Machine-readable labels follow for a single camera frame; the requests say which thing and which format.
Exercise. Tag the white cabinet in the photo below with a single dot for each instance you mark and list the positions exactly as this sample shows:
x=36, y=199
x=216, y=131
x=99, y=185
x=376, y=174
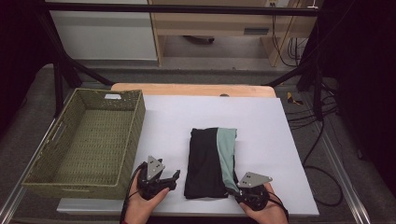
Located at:
x=102, y=34

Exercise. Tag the white board sheet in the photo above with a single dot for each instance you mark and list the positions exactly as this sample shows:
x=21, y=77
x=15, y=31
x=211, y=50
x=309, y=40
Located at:
x=264, y=140

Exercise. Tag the black curtain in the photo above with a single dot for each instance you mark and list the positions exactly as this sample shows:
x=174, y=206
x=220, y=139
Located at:
x=18, y=46
x=367, y=77

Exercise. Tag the yellow and black tape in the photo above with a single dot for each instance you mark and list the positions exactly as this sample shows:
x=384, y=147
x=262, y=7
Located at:
x=292, y=99

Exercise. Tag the aluminium rail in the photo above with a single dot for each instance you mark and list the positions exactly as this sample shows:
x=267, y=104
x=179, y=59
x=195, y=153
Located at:
x=12, y=202
x=358, y=205

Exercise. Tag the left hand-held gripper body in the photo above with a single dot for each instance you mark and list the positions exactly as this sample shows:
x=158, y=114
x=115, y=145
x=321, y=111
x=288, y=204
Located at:
x=154, y=167

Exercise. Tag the person's left hand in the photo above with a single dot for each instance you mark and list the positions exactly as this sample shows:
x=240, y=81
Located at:
x=140, y=211

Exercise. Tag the black and green t-shirt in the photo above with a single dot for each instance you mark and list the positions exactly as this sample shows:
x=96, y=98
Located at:
x=202, y=161

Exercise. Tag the green woven basket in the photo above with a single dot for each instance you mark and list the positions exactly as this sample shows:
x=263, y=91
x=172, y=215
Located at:
x=93, y=140

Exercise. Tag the dark low object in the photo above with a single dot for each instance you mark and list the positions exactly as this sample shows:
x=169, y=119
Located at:
x=199, y=39

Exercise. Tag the small white object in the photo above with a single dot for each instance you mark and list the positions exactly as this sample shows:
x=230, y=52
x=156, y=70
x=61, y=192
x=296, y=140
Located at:
x=312, y=6

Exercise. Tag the wall socket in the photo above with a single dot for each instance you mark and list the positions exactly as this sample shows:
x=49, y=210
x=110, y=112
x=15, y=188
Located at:
x=272, y=3

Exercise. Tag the person's right hand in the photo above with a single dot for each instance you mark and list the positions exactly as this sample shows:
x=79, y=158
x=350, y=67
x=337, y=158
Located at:
x=271, y=214

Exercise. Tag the black horizontal metal bar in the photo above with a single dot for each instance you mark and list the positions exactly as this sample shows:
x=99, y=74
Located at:
x=186, y=8

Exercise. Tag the black metal stand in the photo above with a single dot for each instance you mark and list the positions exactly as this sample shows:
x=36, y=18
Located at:
x=58, y=93
x=317, y=93

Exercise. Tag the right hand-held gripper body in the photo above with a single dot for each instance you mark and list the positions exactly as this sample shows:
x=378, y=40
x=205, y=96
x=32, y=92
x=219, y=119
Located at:
x=253, y=179

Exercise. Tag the light wooden desk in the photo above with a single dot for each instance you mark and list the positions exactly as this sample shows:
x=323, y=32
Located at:
x=211, y=25

